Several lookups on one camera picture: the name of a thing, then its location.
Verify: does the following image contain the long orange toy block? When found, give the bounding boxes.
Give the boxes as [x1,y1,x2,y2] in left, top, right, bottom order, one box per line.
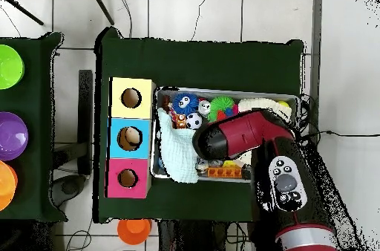
[206,166,243,178]

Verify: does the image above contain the grey floor cable cover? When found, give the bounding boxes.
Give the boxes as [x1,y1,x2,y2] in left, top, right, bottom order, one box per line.
[308,0,324,163]

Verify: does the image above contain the green spiky rubber ball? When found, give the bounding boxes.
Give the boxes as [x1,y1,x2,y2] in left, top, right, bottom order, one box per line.
[208,96,236,123]

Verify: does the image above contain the orange plastic cup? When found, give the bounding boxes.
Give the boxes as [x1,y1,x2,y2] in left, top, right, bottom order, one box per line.
[117,218,153,246]

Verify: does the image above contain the thin black floor cable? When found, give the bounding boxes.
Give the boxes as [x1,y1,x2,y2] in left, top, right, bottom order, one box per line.
[299,130,380,138]

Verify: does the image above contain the cream muslin cloth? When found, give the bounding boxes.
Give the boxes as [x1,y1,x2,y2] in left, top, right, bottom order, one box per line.
[237,97,293,124]

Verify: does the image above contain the black floor post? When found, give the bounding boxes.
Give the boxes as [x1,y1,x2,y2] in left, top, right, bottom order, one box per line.
[77,69,94,176]

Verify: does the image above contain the dark green tablecloth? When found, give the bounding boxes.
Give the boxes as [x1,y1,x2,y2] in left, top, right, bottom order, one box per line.
[93,26,305,224]
[0,31,68,224]

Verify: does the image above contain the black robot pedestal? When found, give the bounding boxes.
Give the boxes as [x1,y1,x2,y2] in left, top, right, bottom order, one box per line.
[157,219,229,251]

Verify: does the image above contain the blue spiky ball with eyes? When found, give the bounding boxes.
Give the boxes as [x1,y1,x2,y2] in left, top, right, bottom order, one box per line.
[171,92,199,116]

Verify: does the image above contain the grey round stand base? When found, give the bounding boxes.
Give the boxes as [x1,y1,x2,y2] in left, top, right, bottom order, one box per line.
[50,174,88,208]

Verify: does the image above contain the black stand legs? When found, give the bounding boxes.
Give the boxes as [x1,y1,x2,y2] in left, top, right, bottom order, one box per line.
[0,0,115,26]

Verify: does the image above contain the orange plastic bowl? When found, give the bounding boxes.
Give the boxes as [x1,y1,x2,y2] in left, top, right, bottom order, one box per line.
[0,160,19,212]

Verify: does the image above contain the green plastic bowl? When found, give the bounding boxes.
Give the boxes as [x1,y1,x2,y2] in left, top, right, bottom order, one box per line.
[0,44,25,91]

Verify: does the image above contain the mint muslin cloth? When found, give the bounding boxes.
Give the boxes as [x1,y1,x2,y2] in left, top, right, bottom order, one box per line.
[156,107,200,184]

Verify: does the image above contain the purple plastic bowl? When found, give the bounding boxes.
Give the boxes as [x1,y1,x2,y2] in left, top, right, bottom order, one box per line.
[0,111,30,162]

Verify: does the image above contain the silver wire mesh bin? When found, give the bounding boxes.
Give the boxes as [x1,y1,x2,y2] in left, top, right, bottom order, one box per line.
[150,85,301,184]

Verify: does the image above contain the wooden box with three holes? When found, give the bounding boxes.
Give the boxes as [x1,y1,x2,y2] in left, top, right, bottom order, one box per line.
[104,76,157,199]

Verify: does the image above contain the black and white soccer ball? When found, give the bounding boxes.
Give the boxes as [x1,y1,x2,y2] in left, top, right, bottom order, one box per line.
[186,112,203,130]

